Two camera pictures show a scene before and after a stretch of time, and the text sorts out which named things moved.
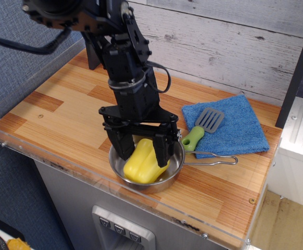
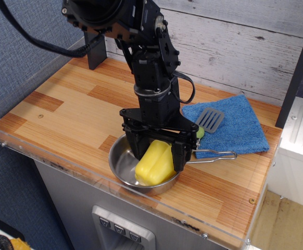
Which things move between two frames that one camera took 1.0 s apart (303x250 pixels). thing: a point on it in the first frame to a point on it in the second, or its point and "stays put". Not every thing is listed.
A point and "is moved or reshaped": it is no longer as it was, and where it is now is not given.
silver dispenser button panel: (114, 232) stays put
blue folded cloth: (239, 132) stays put
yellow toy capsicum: (142, 166) is moved or reshaped
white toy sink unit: (293, 172) stays put
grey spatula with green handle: (209, 121) stays put
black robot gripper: (138, 111) to (159, 110)
